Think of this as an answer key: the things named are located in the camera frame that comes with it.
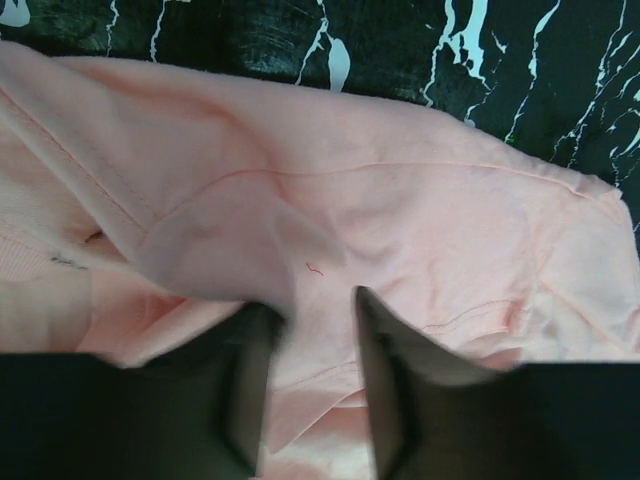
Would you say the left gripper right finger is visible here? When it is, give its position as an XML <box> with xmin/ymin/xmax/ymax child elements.
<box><xmin>354</xmin><ymin>286</ymin><xmax>639</xmax><ymax>479</ymax></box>

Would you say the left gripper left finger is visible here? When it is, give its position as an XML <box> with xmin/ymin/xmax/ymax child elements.
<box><xmin>1</xmin><ymin>304</ymin><xmax>280</xmax><ymax>479</ymax></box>

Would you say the salmon pink t-shirt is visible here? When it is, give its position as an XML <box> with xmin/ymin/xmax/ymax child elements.
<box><xmin>1</xmin><ymin>42</ymin><xmax>639</xmax><ymax>479</ymax></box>

